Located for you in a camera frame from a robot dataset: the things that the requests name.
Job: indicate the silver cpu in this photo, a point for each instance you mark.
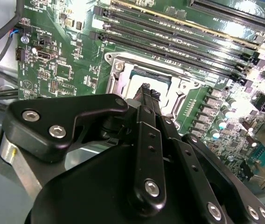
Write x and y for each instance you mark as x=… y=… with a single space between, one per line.
x=146 y=78

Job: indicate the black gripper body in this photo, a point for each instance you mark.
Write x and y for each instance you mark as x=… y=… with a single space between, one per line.
x=88 y=191

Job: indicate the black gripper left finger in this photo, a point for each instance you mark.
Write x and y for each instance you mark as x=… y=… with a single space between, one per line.
x=53 y=109

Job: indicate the metal socket cover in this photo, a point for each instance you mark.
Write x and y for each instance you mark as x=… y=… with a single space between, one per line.
x=119 y=79

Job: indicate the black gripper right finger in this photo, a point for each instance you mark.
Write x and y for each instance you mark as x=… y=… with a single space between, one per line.
x=193 y=163

